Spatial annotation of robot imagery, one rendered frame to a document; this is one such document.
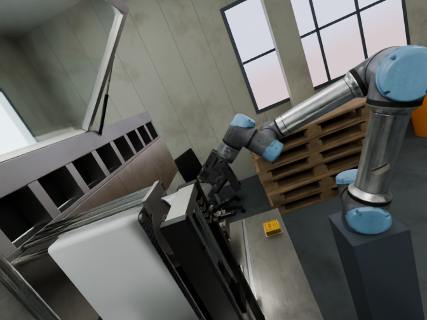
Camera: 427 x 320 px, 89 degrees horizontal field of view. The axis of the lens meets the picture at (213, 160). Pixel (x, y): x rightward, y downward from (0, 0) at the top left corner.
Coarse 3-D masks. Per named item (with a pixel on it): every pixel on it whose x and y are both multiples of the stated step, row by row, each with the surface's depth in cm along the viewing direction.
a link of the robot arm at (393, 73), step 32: (384, 64) 50; (416, 64) 47; (384, 96) 52; (416, 96) 49; (384, 128) 56; (384, 160) 59; (352, 192) 68; (384, 192) 64; (352, 224) 68; (384, 224) 64
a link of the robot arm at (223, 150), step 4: (220, 144) 76; (224, 144) 74; (220, 148) 75; (224, 148) 74; (228, 148) 74; (232, 148) 81; (220, 152) 75; (224, 152) 74; (228, 152) 73; (232, 152) 74; (236, 152) 75; (224, 156) 75; (228, 156) 75; (232, 156) 75; (236, 156) 77
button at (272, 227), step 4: (276, 220) 106; (264, 224) 107; (268, 224) 106; (272, 224) 105; (276, 224) 103; (264, 228) 105; (268, 228) 103; (272, 228) 102; (276, 228) 101; (268, 232) 101; (272, 232) 101; (276, 232) 101
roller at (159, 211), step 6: (162, 204) 60; (156, 210) 56; (162, 210) 59; (168, 210) 62; (156, 216) 55; (156, 222) 54; (156, 228) 53; (156, 234) 52; (162, 234) 54; (162, 240) 53; (162, 246) 52; (168, 246) 55; (168, 252) 54
